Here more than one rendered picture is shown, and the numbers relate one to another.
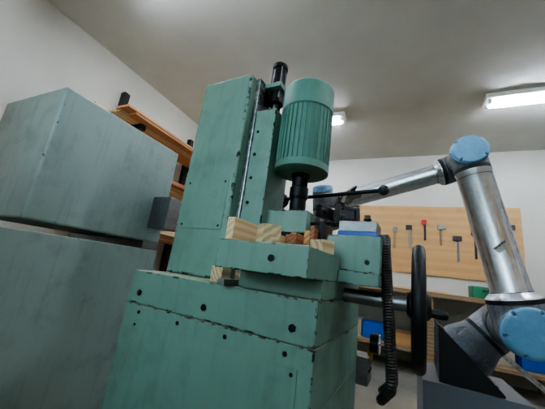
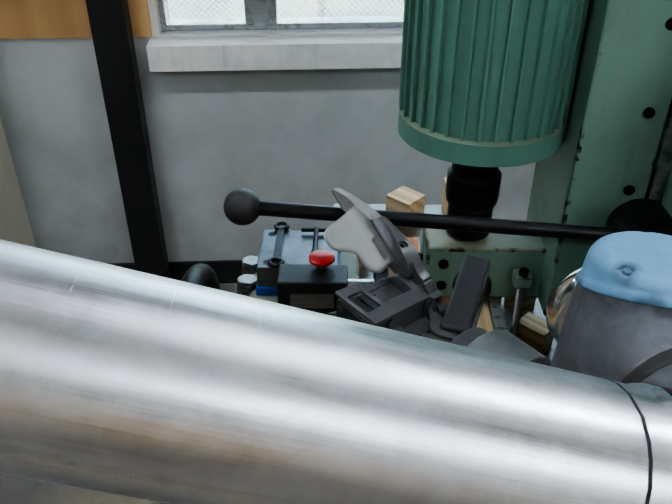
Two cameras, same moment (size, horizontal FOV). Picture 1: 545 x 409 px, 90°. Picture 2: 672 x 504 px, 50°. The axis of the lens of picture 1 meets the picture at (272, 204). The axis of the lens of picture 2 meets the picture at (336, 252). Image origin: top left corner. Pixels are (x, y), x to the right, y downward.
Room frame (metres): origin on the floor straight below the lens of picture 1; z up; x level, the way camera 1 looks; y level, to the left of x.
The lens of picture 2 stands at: (1.40, -0.55, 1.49)
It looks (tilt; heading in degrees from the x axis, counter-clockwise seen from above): 34 degrees down; 152
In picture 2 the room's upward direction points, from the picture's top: straight up
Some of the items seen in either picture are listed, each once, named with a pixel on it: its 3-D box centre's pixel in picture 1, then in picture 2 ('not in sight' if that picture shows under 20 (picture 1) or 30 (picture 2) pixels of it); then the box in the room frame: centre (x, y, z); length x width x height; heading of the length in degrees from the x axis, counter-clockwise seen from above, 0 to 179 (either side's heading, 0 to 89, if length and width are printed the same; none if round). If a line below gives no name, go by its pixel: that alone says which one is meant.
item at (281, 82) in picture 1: (276, 86); not in sight; (0.91, 0.04, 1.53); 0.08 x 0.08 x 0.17; 61
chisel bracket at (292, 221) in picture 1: (289, 226); (480, 263); (0.85, -0.06, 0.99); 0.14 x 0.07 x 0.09; 61
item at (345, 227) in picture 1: (359, 230); (302, 266); (0.75, -0.25, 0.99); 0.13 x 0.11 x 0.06; 151
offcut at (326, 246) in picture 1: (321, 247); not in sight; (0.65, -0.13, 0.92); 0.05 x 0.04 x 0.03; 32
